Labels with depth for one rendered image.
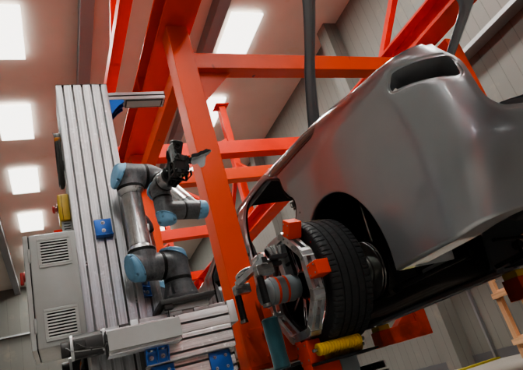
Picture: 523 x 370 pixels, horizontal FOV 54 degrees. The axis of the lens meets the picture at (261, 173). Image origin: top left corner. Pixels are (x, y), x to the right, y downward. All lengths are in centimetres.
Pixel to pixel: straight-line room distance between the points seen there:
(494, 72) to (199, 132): 492
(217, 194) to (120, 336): 150
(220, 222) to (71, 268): 116
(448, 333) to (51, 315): 687
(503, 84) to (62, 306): 625
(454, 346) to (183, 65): 612
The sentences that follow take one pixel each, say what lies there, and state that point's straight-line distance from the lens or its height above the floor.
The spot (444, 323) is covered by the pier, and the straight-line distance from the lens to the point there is 840.
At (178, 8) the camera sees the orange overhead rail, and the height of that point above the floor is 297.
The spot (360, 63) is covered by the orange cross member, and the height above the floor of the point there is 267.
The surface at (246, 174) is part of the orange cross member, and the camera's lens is 573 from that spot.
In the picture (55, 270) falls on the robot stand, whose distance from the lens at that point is 229.
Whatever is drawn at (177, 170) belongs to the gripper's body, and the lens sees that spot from 185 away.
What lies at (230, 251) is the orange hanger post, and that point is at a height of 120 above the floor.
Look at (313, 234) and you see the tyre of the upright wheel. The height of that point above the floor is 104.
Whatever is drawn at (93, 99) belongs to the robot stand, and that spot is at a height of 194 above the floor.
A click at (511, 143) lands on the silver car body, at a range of 234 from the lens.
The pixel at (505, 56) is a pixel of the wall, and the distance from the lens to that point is 739.
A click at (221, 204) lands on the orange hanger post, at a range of 321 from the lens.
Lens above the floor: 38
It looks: 23 degrees up
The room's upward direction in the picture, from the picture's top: 17 degrees counter-clockwise
